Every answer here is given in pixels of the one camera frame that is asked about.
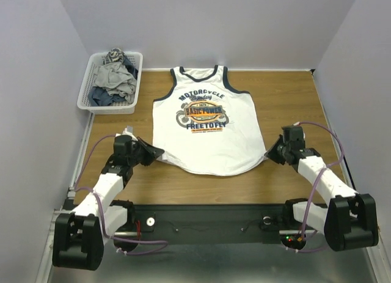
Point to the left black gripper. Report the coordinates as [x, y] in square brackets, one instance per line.
[151, 153]

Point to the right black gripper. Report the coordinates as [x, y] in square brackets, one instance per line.
[280, 151]

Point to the white printed tank top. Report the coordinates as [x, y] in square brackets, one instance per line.
[205, 126]

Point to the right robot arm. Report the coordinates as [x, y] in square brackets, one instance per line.
[346, 218]

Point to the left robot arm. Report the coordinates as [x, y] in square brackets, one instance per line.
[81, 234]

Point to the navy blue tank top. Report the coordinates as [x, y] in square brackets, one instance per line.
[100, 97]

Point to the grey tank top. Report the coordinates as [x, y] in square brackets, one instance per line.
[116, 79]

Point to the patterned dark tank top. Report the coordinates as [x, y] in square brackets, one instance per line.
[113, 56]

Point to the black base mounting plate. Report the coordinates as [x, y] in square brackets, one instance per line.
[209, 224]

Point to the white plastic basket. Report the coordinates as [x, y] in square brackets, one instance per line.
[133, 62]

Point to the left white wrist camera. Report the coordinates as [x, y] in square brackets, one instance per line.
[129, 132]

